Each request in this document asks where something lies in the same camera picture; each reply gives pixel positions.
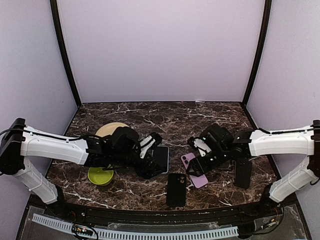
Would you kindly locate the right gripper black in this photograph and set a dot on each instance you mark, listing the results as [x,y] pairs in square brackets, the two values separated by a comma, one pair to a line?
[197,164]

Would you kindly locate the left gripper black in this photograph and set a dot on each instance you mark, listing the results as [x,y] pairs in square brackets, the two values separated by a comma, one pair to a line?
[148,174]

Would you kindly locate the pink phone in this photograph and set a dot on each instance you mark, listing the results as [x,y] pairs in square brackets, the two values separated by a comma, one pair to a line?
[197,177]
[161,156]

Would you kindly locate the light blue phone case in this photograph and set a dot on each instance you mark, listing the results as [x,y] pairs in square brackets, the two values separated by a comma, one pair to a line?
[166,160]

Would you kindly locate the black phone case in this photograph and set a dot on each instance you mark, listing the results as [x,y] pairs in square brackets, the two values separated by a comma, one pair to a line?
[176,190]

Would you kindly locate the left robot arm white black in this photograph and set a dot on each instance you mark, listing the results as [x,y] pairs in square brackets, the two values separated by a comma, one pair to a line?
[20,142]

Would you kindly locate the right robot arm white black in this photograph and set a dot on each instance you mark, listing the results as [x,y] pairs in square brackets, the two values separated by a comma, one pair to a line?
[300,141]

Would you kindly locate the beige round plate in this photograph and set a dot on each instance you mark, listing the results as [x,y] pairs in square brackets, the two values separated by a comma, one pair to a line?
[109,128]

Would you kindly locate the green bowl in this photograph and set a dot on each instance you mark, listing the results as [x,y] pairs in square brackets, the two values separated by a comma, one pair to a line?
[100,177]

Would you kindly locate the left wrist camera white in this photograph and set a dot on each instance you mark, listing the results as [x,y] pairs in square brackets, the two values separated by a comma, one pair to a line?
[151,141]

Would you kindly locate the black front rail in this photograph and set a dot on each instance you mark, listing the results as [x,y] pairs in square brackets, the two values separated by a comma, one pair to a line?
[224,215]

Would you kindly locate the right black frame post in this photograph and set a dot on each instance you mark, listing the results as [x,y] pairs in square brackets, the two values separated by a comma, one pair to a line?
[259,52]

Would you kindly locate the black frame post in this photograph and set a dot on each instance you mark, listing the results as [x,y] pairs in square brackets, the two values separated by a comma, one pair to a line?
[259,52]
[63,52]

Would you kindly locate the left black frame post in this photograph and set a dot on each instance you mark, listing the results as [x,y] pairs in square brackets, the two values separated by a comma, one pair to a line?
[63,52]

